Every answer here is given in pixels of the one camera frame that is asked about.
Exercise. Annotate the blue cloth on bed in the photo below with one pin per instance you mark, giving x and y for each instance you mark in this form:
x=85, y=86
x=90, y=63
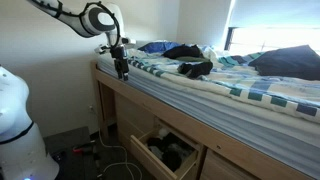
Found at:
x=158, y=47

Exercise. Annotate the grey striped mattress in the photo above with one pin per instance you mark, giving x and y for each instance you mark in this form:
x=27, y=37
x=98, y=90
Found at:
x=216, y=110

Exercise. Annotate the red black tool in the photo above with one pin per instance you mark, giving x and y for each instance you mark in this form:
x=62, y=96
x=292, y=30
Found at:
x=84, y=148

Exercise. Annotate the wooden bed frame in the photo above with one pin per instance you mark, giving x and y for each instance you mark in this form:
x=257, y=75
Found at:
x=186, y=130

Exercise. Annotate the closed wooden drawer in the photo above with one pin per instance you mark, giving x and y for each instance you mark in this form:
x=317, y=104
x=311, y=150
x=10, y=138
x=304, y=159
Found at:
x=216, y=167

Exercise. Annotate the dark navy pillow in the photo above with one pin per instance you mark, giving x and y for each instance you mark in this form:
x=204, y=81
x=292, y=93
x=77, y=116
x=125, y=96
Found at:
x=298, y=62

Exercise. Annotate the black socks on bed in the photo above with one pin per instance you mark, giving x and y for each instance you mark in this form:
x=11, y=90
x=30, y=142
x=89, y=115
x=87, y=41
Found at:
x=193, y=71

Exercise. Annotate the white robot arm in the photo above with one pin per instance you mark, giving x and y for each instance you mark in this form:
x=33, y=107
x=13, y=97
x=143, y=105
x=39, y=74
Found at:
x=23, y=153

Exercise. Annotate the open wooden drawer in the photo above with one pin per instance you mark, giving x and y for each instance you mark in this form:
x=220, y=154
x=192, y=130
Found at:
x=149, y=158

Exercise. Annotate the black clothing on bed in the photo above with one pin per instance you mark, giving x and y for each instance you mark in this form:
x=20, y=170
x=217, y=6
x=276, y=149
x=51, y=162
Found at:
x=182, y=51

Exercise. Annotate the black socks in drawer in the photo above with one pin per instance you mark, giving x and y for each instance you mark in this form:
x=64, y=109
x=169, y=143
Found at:
x=171, y=150

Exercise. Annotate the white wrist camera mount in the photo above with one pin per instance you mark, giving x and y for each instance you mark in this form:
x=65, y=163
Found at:
x=101, y=49

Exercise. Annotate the checkered white green blanket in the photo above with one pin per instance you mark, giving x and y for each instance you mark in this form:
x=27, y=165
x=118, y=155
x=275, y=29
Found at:
x=292, y=96

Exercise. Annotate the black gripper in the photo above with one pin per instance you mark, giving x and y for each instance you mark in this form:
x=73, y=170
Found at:
x=120, y=60

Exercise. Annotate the white window blind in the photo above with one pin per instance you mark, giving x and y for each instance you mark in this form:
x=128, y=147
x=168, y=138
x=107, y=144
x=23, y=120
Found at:
x=276, y=13

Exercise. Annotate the white grey sock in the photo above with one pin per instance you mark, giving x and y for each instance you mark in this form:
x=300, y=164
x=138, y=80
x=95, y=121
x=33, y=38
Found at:
x=162, y=133

